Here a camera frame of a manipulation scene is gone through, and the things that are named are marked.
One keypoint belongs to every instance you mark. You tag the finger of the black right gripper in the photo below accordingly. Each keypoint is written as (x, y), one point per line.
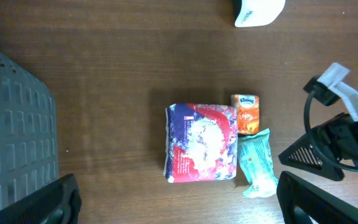
(301, 155)

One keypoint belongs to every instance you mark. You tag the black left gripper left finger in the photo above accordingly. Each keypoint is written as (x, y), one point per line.
(59, 202)

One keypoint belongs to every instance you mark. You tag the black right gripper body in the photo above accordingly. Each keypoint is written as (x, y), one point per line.
(337, 141)

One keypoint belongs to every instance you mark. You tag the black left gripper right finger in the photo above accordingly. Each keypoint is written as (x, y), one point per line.
(303, 202)

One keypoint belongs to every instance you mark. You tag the mint green wipes pack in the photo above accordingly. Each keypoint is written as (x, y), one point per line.
(255, 160)

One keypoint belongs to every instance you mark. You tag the orange tissue pack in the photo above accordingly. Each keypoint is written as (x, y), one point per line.
(248, 113)

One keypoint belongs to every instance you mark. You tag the red purple tissue pack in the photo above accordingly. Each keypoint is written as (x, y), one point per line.
(201, 143)

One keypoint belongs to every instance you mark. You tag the white barcode scanner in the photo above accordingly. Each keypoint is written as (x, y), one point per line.
(254, 13)

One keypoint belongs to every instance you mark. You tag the grey plastic basket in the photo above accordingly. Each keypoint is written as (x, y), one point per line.
(28, 133)

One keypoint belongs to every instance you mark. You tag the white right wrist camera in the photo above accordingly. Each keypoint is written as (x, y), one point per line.
(329, 88)

